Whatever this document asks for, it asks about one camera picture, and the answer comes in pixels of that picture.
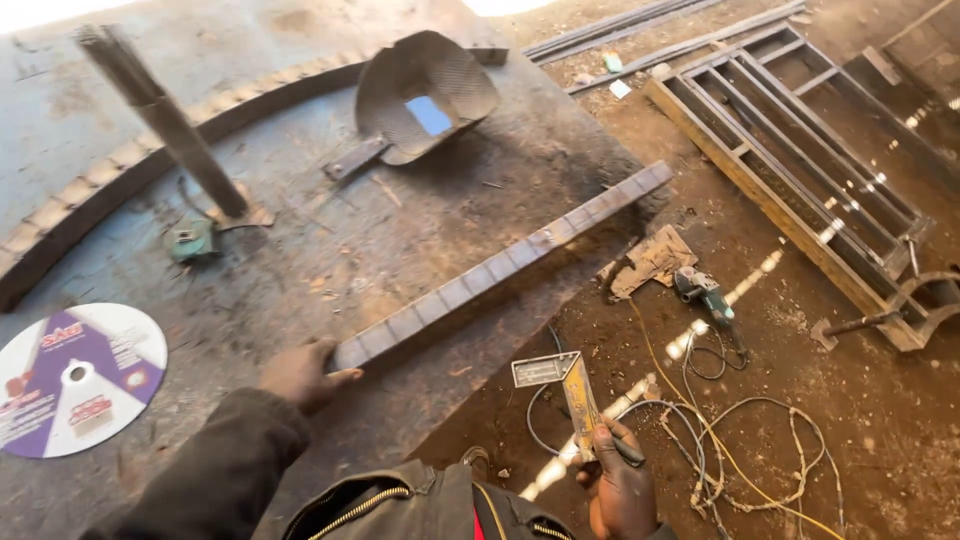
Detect person's left hand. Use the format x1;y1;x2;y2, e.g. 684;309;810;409
257;338;365;417

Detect person's right hand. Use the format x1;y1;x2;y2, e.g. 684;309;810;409
575;417;660;540

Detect yellow metal try square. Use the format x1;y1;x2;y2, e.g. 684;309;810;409
511;351;606;463

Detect notched square steel tube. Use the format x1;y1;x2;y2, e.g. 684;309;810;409
327;160;674;372

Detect black pen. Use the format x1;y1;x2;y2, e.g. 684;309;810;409
609;435;647;469

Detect green electrode holder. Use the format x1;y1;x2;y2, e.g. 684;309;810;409
163;216;222;264

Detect person's dark jacket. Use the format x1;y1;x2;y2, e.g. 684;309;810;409
281;459;680;540

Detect green angle grinder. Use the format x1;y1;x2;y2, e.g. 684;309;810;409
672;266;750;354

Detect white purple cutting disc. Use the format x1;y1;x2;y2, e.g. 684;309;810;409
0;302;169;459

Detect torn cardboard piece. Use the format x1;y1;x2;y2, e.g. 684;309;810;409
597;224;699;300

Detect curved notched steel tube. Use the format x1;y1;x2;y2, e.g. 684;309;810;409
0;46;510;313

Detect chipping hammer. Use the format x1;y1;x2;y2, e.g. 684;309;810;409
809;310;901;353

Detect bundle of welding rods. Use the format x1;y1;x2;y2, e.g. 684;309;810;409
75;24;251;220

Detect handheld metal welding shield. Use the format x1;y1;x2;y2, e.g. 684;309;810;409
323;30;502;183

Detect long steel bars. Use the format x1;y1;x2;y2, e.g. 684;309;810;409
522;0;808;97

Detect yellow power cable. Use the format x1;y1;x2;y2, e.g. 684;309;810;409
627;298;847;540

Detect grey tangled cable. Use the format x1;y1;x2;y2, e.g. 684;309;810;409
525;324;847;540

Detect curved steel bracket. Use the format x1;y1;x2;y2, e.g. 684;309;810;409
885;270;960;346

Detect steel window frame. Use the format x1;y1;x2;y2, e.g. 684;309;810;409
645;21;960;354

